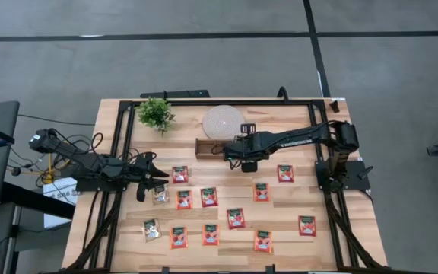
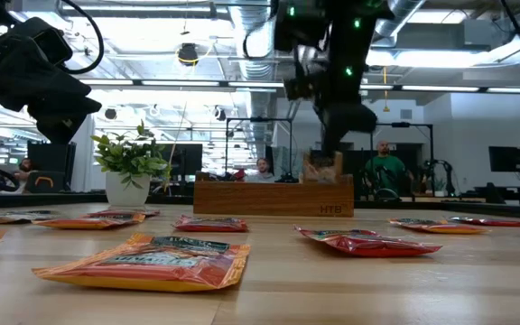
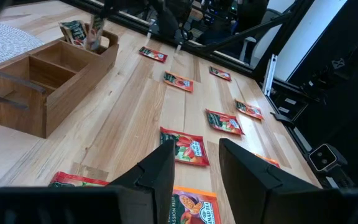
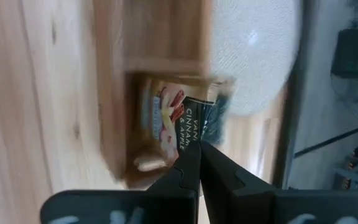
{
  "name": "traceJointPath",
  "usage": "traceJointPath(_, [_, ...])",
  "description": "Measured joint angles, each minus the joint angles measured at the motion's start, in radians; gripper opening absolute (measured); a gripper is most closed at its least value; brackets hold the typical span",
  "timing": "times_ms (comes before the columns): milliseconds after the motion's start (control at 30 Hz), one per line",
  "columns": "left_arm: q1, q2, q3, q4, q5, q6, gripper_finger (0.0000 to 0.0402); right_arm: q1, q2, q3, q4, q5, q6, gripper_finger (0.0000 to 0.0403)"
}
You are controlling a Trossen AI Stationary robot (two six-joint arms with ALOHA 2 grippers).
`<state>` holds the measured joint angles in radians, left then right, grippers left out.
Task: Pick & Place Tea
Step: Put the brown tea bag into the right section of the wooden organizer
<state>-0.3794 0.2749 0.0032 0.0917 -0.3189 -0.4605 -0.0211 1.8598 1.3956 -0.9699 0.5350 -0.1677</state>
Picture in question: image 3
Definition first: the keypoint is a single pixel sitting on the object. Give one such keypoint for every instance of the black frame strut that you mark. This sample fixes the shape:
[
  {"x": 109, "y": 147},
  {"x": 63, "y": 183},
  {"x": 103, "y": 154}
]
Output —
[{"x": 284, "y": 34}]

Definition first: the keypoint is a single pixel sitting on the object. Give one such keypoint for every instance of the aluminium frame post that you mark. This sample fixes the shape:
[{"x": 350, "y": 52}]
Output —
[{"x": 269, "y": 74}]

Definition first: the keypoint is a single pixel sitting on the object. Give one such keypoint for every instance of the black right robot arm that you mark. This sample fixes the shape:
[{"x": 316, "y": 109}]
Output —
[{"x": 169, "y": 18}]

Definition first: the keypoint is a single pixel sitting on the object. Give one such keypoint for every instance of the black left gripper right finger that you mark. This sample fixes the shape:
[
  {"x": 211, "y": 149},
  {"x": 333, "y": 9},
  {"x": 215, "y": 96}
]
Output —
[{"x": 247, "y": 180}]

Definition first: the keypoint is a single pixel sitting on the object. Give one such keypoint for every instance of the grey woven round placemat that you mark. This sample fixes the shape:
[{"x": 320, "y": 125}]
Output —
[{"x": 5, "y": 43}]

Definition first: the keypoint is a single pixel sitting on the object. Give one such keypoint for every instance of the red strawberry tea packet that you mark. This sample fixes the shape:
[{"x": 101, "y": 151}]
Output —
[
  {"x": 154, "y": 54},
  {"x": 73, "y": 180},
  {"x": 225, "y": 122},
  {"x": 221, "y": 74},
  {"x": 186, "y": 146}
]

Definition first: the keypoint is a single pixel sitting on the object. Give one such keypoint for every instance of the black table edge rail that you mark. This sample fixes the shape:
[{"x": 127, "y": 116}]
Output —
[
  {"x": 294, "y": 137},
  {"x": 197, "y": 51}
]

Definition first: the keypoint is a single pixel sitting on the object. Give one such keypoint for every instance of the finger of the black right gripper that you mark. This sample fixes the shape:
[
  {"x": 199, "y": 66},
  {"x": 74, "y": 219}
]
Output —
[{"x": 108, "y": 7}]

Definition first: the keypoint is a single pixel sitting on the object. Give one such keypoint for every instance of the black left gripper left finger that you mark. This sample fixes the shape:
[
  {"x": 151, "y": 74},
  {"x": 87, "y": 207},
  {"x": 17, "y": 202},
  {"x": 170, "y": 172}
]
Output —
[{"x": 157, "y": 174}]

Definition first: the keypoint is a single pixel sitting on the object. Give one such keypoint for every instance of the small black camera box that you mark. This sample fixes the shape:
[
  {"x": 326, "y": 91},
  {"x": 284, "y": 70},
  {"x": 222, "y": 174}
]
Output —
[{"x": 323, "y": 158}]

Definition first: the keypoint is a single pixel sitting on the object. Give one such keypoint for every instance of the wooden tea box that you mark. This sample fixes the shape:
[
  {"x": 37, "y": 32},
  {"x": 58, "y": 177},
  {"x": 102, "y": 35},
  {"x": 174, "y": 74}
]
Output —
[{"x": 67, "y": 102}]

